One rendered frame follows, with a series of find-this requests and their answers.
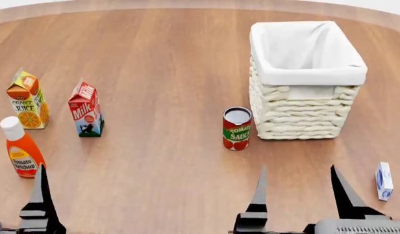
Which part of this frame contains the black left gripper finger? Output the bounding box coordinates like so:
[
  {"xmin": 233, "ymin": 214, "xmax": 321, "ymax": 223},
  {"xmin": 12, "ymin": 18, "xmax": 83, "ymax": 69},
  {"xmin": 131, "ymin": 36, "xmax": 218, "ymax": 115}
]
[{"xmin": 18, "ymin": 163, "xmax": 67, "ymax": 234}]

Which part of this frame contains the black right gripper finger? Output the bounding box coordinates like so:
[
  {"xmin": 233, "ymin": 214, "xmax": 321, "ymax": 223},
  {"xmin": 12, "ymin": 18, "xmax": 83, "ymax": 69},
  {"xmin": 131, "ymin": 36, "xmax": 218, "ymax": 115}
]
[
  {"xmin": 232, "ymin": 164, "xmax": 269, "ymax": 234},
  {"xmin": 330, "ymin": 164, "xmax": 393, "ymax": 220}
]

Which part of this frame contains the cream woven wicker basket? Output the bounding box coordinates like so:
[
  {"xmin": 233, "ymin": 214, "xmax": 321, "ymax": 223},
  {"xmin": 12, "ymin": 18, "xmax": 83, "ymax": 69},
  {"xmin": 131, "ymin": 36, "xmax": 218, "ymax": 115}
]
[{"xmin": 248, "ymin": 55, "xmax": 362, "ymax": 141}]

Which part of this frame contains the red milk carton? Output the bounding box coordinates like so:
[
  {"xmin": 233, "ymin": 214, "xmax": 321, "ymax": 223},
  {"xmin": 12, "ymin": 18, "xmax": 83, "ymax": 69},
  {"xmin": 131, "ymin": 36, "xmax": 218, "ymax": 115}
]
[{"xmin": 68, "ymin": 78, "xmax": 106, "ymax": 138}]

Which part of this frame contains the white cloth basket liner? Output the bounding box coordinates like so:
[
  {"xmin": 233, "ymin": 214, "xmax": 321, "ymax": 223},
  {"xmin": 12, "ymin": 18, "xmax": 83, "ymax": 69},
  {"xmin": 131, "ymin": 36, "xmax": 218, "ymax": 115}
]
[{"xmin": 249, "ymin": 19, "xmax": 369, "ymax": 99}]

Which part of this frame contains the small white blue box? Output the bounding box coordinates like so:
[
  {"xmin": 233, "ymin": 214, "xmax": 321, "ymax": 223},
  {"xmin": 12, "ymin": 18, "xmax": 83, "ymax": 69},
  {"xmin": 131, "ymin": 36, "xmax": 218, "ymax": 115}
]
[{"xmin": 374, "ymin": 161, "xmax": 394, "ymax": 202}]

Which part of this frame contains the tomato ketchup bottle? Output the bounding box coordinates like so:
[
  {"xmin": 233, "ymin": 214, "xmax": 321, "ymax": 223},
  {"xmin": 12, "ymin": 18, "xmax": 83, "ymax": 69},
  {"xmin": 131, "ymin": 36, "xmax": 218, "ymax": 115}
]
[{"xmin": 0, "ymin": 116, "xmax": 47, "ymax": 179}]

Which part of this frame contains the tomato sauce can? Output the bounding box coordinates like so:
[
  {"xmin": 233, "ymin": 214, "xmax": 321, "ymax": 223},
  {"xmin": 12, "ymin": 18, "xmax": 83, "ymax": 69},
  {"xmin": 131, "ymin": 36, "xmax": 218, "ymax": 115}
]
[{"xmin": 222, "ymin": 106, "xmax": 253, "ymax": 151}]

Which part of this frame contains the orange juice carton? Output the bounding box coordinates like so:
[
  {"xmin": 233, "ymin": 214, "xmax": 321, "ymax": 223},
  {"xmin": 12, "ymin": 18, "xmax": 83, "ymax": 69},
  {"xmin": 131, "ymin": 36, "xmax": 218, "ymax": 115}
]
[{"xmin": 6, "ymin": 67, "xmax": 51, "ymax": 130}]

